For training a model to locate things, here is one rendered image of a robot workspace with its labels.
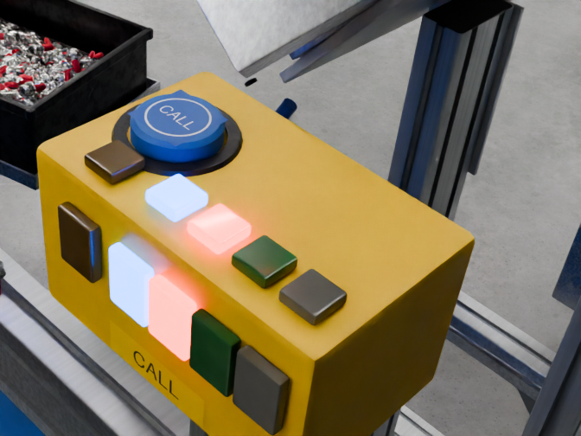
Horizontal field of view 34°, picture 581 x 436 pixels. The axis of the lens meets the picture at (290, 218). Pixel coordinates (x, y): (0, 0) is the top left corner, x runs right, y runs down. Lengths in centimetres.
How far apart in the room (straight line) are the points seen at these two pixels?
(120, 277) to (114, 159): 5
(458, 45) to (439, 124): 9
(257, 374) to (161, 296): 5
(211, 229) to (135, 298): 5
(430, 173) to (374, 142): 135
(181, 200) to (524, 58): 246
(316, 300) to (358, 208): 6
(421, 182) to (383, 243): 59
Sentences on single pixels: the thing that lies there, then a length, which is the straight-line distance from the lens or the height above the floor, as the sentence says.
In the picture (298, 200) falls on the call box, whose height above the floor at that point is 107.
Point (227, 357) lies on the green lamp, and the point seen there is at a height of 105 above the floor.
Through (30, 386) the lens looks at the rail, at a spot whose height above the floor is 82.
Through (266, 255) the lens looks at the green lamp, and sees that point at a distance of 34.
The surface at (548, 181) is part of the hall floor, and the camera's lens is 231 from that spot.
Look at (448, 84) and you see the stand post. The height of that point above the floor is 86.
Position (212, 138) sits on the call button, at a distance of 39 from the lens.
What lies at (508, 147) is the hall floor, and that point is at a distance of 239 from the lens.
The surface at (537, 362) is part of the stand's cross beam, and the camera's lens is 104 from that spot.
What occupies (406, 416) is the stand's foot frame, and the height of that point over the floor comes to 8.
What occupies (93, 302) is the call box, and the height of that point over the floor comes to 101.
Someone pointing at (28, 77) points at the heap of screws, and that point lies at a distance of 87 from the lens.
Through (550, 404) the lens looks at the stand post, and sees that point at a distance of 101.
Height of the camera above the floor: 131
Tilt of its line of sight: 40 degrees down
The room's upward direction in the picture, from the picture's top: 8 degrees clockwise
